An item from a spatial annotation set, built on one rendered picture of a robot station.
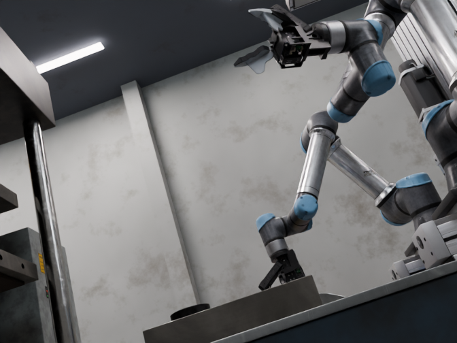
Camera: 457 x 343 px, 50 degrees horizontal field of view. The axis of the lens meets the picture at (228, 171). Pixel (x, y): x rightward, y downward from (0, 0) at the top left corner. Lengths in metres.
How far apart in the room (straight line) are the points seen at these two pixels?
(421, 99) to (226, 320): 1.25
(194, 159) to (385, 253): 3.50
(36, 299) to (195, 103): 7.55
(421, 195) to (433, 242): 0.58
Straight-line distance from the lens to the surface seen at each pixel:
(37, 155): 1.74
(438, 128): 1.35
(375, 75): 1.15
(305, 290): 0.56
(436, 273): 0.20
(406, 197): 1.82
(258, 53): 1.15
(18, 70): 1.73
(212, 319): 0.56
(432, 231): 1.24
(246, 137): 8.49
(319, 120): 1.82
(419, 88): 1.70
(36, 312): 1.70
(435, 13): 1.39
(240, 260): 7.84
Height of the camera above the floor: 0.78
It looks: 23 degrees up
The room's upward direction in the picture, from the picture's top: 19 degrees counter-clockwise
